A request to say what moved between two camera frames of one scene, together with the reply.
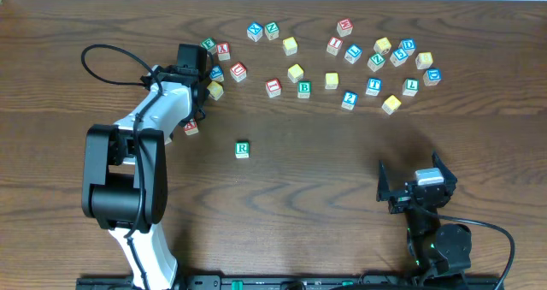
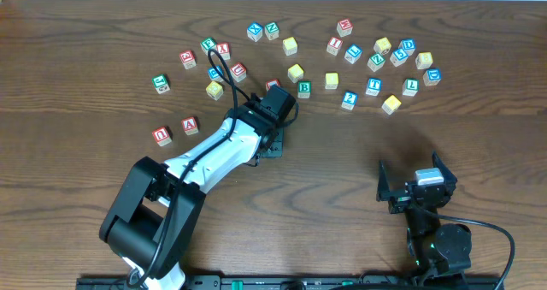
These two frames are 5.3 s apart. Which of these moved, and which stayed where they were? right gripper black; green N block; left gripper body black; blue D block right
Moved: left gripper body black
Stayed: blue D block right; right gripper black; green N block
